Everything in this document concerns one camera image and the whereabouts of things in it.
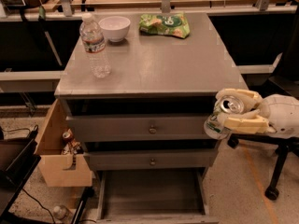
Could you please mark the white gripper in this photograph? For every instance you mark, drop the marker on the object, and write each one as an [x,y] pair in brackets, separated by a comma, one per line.
[281,113]

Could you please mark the white green 7up can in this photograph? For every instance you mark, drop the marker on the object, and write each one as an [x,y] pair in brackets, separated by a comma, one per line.
[226,105]

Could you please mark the grey middle drawer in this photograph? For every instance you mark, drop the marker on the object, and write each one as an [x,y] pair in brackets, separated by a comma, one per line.
[151,159]

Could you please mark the grey drawer cabinet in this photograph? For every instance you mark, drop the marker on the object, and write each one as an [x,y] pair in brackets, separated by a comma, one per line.
[152,75]

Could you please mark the grey open bottom drawer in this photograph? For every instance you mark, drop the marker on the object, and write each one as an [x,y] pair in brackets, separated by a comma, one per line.
[166,196]

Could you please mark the grey top drawer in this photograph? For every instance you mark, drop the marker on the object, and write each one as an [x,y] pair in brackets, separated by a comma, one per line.
[112,128]

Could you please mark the red soda can in box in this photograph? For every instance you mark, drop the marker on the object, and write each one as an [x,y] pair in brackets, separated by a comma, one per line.
[67,137]

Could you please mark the green chip bag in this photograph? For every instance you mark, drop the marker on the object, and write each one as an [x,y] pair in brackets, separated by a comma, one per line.
[173,25]

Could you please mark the white bowl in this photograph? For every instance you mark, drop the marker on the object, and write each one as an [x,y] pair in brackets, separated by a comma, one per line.
[115,28]

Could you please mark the clear plastic water bottle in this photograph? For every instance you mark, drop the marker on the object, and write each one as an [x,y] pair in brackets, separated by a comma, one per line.
[95,45]

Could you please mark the cardboard box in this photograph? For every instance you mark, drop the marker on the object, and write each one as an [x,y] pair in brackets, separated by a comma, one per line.
[58,169]

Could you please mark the plastic bottle on floor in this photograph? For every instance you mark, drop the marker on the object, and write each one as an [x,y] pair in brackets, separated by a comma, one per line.
[63,214]

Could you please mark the black cart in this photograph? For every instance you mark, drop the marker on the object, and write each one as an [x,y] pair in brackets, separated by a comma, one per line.
[17,161]

